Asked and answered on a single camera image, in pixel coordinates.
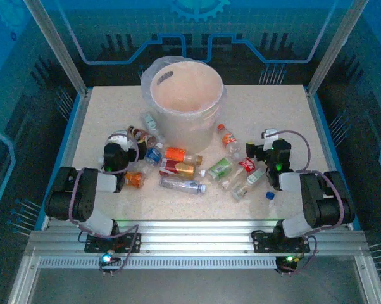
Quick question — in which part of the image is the crushed clear plastic bottle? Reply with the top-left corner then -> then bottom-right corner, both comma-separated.
128,155 -> 153,175

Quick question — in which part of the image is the brown label plastic bottle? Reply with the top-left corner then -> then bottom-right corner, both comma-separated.
127,125 -> 158,147

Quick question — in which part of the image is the blue label bottle white cap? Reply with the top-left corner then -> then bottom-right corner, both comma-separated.
144,142 -> 165,167

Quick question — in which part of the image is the red cola label bottle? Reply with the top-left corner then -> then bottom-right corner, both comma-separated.
221,157 -> 257,191

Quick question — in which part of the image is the orange cap clear bottle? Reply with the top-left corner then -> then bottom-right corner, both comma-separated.
216,123 -> 242,159

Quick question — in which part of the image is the orange soda bottle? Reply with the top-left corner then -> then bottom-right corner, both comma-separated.
123,171 -> 147,190

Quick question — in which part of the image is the clear bottle white green label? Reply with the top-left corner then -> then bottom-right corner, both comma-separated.
230,168 -> 266,201

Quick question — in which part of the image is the green label plastic bottle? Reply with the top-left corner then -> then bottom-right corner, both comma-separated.
207,156 -> 242,183

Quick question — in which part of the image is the clear bottle blue-grey cap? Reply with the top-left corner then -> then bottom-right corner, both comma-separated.
160,176 -> 208,194

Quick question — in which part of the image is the small clear bottle green label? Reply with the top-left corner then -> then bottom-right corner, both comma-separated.
142,113 -> 165,142

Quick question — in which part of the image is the red label tea bottle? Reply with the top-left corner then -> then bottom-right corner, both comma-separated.
159,158 -> 207,181

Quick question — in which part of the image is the orange label amber bottle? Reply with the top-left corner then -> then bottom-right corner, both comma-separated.
165,146 -> 203,165

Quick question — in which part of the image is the blue table edge strip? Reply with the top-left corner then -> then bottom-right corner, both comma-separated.
306,88 -> 362,231
34,93 -> 93,231

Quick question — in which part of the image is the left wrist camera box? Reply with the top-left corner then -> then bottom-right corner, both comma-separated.
108,130 -> 131,151

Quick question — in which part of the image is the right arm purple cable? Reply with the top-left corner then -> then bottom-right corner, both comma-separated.
266,129 -> 349,276

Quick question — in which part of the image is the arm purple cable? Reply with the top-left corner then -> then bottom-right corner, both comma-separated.
266,129 -> 349,276
68,131 -> 141,276

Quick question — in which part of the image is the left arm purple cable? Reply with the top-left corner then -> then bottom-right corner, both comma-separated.
68,131 -> 141,276

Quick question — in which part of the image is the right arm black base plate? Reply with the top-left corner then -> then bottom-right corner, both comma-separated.
251,230 -> 311,254

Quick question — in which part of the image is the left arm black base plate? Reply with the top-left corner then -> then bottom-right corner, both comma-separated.
84,232 -> 142,254

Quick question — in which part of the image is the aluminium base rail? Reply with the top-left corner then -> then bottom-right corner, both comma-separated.
25,220 -> 370,256

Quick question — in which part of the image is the slotted cable duct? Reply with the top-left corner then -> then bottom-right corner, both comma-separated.
37,256 -> 358,270

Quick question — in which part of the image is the aluminium frame post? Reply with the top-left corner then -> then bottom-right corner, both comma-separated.
23,0 -> 92,98
305,0 -> 370,98

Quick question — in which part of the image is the aluminium frame leg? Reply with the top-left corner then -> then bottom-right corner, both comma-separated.
353,255 -> 381,304
6,255 -> 41,304

